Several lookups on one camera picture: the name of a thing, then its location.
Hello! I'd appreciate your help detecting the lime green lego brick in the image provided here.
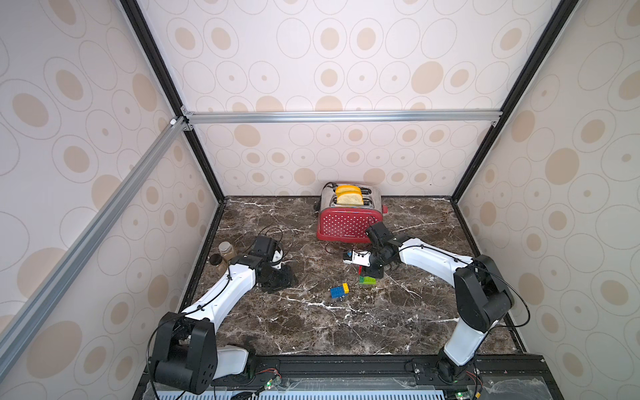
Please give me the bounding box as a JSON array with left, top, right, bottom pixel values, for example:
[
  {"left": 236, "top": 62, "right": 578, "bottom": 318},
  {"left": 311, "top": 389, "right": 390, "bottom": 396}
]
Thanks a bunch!
[{"left": 358, "top": 276, "right": 377, "bottom": 285}]

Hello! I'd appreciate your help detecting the blue lego brick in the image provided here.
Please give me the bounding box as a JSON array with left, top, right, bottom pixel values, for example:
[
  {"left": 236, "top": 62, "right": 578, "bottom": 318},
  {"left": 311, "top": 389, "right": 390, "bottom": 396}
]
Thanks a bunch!
[{"left": 330, "top": 285, "right": 347, "bottom": 299}]

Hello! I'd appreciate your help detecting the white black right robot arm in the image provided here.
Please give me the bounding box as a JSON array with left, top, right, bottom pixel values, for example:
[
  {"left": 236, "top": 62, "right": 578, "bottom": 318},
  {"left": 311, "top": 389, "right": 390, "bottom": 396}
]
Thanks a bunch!
[{"left": 343, "top": 223, "right": 514, "bottom": 381}]

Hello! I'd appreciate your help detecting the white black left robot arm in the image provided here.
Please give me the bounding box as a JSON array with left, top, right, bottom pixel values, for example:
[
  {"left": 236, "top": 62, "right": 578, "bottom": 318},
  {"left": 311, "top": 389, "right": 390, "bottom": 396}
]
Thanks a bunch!
[{"left": 146, "top": 236, "right": 295, "bottom": 398}]

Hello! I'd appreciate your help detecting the red polka dot toaster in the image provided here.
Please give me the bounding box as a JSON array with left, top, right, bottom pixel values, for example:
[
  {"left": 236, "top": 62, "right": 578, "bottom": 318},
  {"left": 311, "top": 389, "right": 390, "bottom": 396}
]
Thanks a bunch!
[{"left": 315, "top": 182, "right": 388, "bottom": 243}]

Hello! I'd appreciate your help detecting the glass jar with beige lid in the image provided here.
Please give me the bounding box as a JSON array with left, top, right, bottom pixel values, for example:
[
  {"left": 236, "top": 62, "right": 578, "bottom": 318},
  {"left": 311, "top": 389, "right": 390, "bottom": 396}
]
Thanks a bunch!
[{"left": 218, "top": 241, "right": 238, "bottom": 263}]

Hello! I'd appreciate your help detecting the black round lid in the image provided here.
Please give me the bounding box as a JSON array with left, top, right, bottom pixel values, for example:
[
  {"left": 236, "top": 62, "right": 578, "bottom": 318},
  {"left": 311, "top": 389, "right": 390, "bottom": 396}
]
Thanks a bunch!
[{"left": 208, "top": 253, "right": 224, "bottom": 266}]

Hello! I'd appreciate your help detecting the front yellow toast slice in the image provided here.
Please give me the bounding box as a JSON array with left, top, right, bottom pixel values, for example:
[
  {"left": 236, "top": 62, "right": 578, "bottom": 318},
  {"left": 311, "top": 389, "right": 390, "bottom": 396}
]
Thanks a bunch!
[{"left": 336, "top": 192, "right": 364, "bottom": 207}]

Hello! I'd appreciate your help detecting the yellow toast slice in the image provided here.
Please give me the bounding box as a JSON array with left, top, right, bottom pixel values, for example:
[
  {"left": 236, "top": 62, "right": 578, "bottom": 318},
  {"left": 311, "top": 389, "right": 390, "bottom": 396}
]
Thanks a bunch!
[
  {"left": 336, "top": 192, "right": 364, "bottom": 207},
  {"left": 335, "top": 185, "right": 362, "bottom": 196}
]

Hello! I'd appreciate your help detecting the rear yellow toast slice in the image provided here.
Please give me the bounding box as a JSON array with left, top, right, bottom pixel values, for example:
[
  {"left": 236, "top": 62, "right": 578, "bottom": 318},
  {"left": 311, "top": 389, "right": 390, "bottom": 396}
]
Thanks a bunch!
[{"left": 335, "top": 185, "right": 362, "bottom": 196}]

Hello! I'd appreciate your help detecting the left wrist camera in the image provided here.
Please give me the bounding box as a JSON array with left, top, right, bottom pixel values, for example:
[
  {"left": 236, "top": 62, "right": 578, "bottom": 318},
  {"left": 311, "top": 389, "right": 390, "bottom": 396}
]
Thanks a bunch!
[{"left": 270, "top": 249, "right": 284, "bottom": 270}]

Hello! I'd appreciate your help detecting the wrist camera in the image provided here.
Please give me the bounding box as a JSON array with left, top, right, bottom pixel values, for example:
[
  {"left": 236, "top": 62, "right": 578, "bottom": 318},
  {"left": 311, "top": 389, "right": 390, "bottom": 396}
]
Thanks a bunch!
[
  {"left": 343, "top": 249, "right": 371, "bottom": 268},
  {"left": 270, "top": 249, "right": 284, "bottom": 270}
]

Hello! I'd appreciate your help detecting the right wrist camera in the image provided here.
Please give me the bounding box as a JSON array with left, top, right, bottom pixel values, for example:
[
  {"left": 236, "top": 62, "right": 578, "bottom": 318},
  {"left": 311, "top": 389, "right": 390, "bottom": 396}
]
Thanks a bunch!
[{"left": 343, "top": 249, "right": 371, "bottom": 268}]

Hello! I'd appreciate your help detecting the horizontal aluminium frame bar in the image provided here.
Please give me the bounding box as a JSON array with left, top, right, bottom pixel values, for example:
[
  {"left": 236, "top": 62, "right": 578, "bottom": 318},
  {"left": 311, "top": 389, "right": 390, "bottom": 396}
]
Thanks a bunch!
[{"left": 187, "top": 109, "right": 503, "bottom": 124}]

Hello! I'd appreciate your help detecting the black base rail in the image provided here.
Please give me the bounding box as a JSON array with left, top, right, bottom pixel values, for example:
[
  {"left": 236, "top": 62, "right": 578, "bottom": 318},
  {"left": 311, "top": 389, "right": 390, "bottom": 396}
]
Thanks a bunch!
[{"left": 131, "top": 353, "right": 566, "bottom": 400}]

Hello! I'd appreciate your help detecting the diagonal aluminium frame bar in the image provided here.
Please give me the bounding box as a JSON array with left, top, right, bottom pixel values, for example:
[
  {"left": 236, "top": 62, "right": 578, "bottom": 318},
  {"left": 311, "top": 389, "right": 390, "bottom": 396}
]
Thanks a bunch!
[{"left": 1, "top": 117, "right": 188, "bottom": 379}]

